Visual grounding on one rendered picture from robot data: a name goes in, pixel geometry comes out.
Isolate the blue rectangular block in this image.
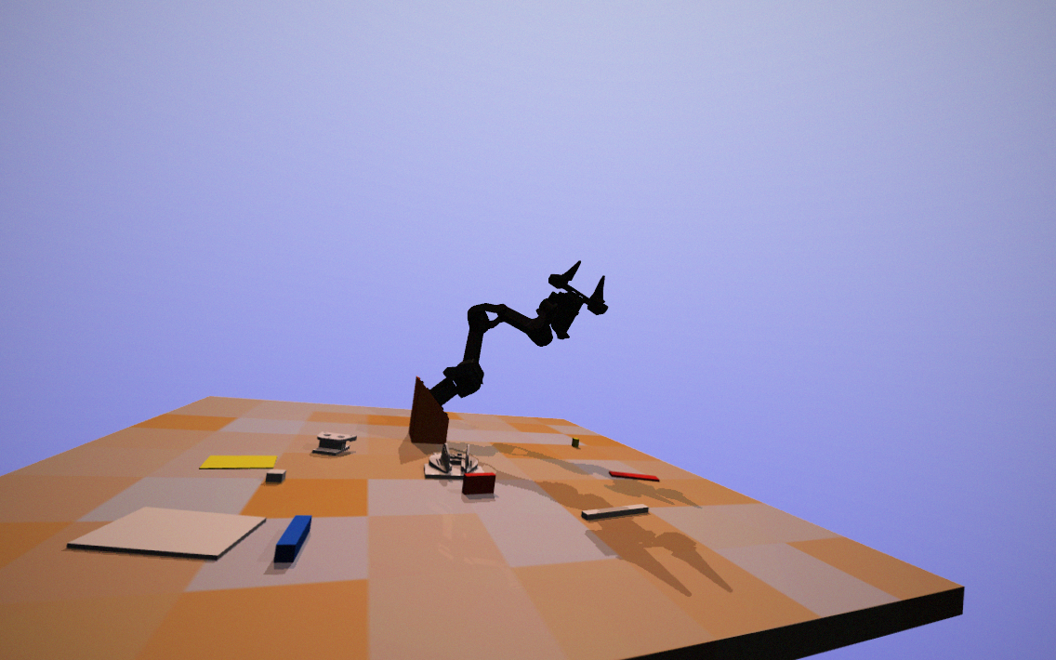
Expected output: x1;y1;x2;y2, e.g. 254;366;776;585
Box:
274;515;312;563

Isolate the beige flat bar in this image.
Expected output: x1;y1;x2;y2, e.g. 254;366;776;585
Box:
581;504;649;521

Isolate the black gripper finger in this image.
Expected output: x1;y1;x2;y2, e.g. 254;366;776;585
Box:
590;275;605;304
557;260;581;281

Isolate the yellow flat plate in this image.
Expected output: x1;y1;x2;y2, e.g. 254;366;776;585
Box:
199;455;277;469

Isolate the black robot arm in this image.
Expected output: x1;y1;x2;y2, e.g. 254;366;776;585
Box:
427;291;580;409

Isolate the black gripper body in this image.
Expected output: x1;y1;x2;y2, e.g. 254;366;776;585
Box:
548;274;609;320

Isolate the red rectangular bar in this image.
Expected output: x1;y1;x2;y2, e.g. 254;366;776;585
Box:
609;471;659;482

